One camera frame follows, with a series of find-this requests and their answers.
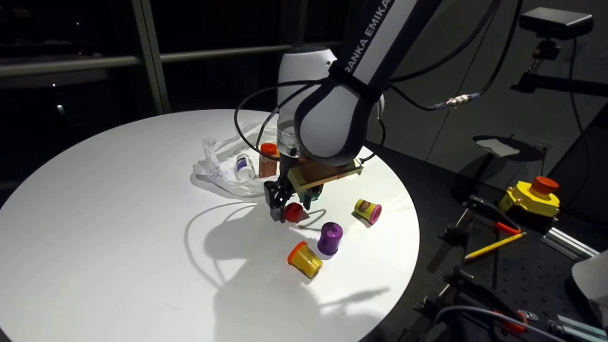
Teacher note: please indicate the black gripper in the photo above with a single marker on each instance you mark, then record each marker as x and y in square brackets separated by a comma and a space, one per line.
[303, 179]

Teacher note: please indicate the small red lid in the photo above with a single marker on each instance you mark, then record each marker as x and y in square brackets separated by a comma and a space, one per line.
[296, 213]

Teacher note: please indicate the purple lid play-doh tub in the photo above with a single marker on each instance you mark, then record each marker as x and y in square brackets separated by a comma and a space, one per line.
[330, 237]

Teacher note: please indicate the red lid spice jar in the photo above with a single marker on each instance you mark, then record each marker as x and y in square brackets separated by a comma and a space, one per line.
[269, 160]

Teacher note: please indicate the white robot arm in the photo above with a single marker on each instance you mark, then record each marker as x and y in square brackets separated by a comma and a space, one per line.
[324, 114]

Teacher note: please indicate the orange lid yellow tub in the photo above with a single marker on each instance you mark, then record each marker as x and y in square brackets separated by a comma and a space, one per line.
[305, 258]

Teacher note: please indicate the white pill bottle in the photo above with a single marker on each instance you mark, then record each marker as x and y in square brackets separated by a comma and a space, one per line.
[245, 167]

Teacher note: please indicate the pink lid play-doh tub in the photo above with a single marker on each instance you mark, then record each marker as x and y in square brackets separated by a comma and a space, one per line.
[368, 211]

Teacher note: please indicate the clear plastic bag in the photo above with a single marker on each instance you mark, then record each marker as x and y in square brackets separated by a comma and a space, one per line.
[216, 169]

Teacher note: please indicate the metal window railing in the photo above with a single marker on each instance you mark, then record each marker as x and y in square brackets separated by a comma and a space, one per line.
[151, 57]

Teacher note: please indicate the yellow pencil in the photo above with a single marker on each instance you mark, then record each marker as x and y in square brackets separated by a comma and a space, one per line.
[495, 245]

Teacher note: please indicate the yellow emergency stop button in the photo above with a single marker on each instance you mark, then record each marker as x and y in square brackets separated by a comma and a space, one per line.
[537, 196]

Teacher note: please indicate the black camera on stand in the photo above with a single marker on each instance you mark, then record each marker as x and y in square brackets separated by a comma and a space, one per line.
[552, 25]

